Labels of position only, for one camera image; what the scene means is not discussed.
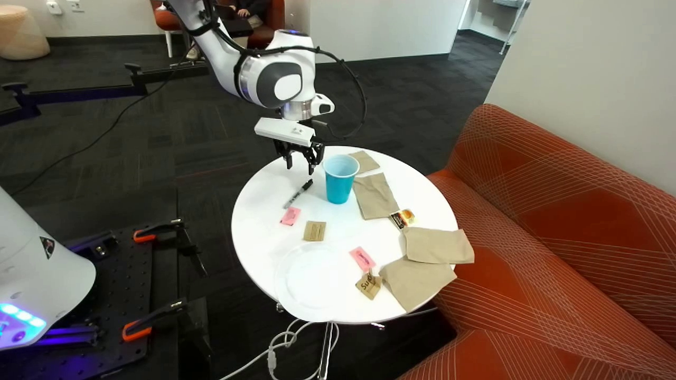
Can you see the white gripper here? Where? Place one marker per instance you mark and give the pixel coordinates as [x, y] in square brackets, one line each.
[285, 132]

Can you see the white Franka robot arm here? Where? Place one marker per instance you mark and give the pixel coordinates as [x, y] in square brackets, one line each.
[276, 80]

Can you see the blue plastic cup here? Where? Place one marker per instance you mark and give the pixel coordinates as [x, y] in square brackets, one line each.
[338, 187]

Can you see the pink sweetener packet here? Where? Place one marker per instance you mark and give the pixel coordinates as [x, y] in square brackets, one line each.
[362, 259]
[289, 217]

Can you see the large flat brown napkin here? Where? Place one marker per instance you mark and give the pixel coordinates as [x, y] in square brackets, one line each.
[369, 164]

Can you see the brown sugar packet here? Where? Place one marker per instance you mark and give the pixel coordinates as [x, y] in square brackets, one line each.
[316, 230]

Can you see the creased brown napkin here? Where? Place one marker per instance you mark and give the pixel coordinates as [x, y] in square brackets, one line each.
[375, 198]

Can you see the orange and black packet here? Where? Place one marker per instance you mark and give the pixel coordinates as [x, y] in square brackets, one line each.
[401, 219]

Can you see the clear plastic plate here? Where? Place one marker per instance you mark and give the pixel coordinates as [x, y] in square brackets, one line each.
[313, 285]

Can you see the gold brown packet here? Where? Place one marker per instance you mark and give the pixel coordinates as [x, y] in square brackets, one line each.
[369, 285]

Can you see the seated person dark clothes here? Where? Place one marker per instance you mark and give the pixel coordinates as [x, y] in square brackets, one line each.
[246, 21]

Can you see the folded brown napkin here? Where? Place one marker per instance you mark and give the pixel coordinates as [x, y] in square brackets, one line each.
[435, 245]

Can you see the crumpled brown napkin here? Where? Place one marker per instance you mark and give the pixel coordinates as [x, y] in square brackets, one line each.
[415, 281]

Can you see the orange chair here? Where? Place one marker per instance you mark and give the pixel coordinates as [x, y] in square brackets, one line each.
[163, 17]

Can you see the black boom bar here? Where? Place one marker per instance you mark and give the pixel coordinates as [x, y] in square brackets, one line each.
[86, 91]

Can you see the orange patterned corner sofa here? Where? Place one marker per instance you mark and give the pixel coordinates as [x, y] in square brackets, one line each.
[562, 245]

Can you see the white device with purple lights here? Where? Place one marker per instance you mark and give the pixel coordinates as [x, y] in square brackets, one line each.
[34, 266]

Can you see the beige round stool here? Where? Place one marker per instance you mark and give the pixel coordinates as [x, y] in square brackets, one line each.
[22, 34]

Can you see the white wall outlet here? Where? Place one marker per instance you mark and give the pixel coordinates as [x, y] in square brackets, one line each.
[75, 5]
[54, 6]

